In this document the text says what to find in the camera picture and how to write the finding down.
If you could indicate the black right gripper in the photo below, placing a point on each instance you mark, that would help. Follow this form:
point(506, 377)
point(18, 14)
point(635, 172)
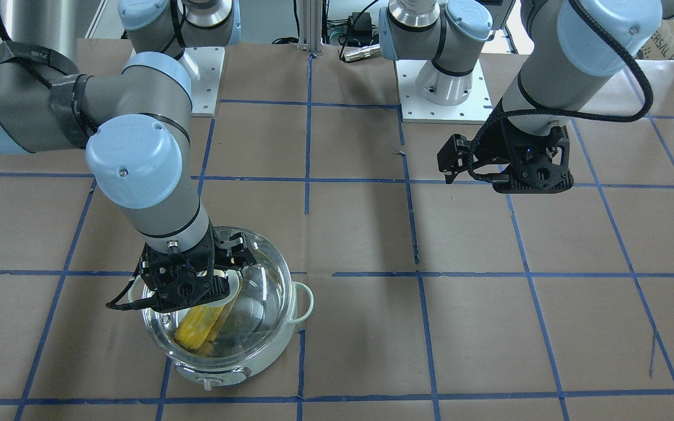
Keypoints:
point(220, 252)

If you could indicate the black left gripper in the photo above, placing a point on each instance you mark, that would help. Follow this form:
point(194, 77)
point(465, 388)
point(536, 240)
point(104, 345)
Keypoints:
point(499, 147)

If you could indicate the yellow corn cob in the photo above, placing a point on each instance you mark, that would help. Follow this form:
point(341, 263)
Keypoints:
point(196, 325)

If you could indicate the glass pot lid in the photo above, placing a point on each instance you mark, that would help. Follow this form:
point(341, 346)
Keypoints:
point(268, 259)

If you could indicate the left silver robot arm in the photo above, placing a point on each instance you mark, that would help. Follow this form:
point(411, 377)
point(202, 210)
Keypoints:
point(578, 47)

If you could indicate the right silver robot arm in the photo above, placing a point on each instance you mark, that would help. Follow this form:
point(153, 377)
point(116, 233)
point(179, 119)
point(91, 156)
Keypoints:
point(133, 128)

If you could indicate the brown paper table cover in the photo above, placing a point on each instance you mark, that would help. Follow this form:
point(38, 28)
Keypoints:
point(432, 301)

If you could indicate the black power adapter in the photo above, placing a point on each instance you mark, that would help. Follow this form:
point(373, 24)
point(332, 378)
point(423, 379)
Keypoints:
point(361, 35)

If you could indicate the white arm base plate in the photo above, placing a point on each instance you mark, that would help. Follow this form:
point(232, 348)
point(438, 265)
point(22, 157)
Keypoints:
point(198, 70)
point(445, 90)

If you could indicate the aluminium frame post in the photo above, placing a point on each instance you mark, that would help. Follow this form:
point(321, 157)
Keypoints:
point(310, 24)

